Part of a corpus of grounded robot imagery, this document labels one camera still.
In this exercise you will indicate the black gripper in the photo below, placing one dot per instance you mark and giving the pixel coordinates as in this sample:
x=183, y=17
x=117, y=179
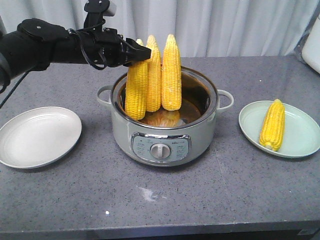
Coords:
x=101, y=49

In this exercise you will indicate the yellow corn cob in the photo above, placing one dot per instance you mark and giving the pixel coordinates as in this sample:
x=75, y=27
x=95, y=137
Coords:
x=171, y=93
x=154, y=76
x=136, y=90
x=272, y=131

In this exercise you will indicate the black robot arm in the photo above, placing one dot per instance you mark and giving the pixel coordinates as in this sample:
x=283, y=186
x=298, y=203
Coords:
x=36, y=44

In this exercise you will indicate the green electric cooking pot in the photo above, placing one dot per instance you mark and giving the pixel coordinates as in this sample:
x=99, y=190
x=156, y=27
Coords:
x=168, y=138

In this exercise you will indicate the cream white plate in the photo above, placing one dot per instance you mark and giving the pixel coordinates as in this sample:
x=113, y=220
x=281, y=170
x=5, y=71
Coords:
x=39, y=137

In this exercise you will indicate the light green plate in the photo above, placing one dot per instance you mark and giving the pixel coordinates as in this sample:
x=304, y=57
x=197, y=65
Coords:
x=301, y=132

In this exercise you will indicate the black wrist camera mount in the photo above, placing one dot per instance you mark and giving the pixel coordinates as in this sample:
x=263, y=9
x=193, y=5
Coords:
x=96, y=11

